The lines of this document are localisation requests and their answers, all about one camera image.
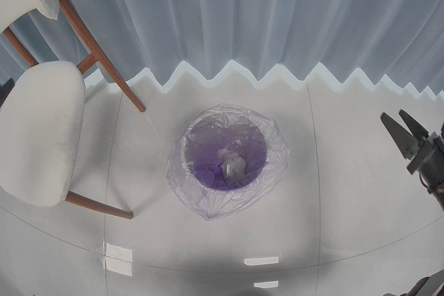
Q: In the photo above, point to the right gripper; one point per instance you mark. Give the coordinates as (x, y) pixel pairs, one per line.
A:
(430, 156)

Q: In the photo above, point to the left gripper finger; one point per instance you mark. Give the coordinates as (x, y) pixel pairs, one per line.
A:
(5, 91)

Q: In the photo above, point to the purple plastic bag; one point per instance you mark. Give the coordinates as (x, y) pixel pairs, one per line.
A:
(222, 204)

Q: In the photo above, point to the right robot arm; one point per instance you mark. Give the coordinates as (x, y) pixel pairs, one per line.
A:
(437, 197)

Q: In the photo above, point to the white trash bin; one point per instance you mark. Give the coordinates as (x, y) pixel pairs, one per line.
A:
(187, 166)

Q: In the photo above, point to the white cushioned wooden chair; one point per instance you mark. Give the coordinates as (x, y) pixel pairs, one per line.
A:
(38, 131)

